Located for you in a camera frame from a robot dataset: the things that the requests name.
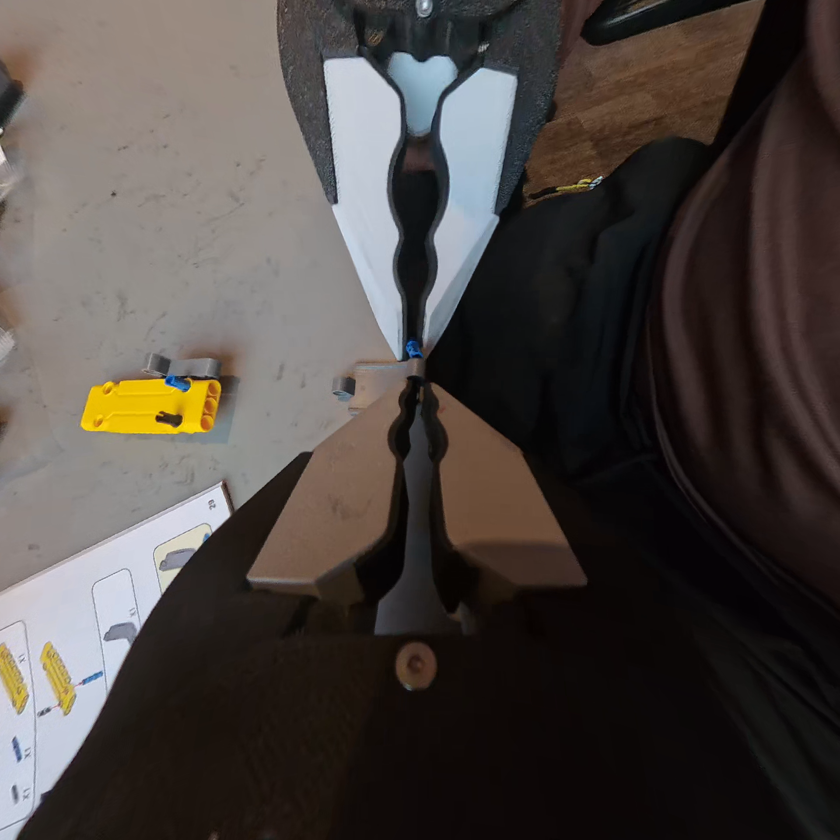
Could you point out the white instruction booklet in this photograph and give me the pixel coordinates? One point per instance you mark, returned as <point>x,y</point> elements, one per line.
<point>52,623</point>

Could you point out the black pin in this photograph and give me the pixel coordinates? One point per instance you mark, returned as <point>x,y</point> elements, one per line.
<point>169,418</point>

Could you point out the person's legs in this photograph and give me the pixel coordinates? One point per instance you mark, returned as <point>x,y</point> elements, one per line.
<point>558,328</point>

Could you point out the grey desk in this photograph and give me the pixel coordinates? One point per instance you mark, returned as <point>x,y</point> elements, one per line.
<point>197,197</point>

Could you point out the person's brown sweater torso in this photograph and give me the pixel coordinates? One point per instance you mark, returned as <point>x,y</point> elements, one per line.
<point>754,328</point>

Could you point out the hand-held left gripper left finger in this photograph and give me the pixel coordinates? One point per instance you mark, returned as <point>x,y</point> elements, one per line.
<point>328,518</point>

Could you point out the black office chair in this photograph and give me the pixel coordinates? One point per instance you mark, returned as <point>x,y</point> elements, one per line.
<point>656,19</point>

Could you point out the grey angled connector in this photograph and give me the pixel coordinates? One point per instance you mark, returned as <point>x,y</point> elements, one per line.
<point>371,387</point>
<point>197,367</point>

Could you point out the blue pin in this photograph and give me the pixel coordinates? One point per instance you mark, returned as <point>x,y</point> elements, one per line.
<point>177,382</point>
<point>413,349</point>

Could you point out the yellow beam panel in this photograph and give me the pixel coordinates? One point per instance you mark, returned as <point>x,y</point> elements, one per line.
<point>131,410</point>

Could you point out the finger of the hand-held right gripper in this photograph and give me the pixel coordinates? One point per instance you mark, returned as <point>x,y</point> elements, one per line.
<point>361,164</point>
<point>479,164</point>

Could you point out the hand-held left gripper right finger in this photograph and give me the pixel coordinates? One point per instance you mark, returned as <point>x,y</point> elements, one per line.
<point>505,512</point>

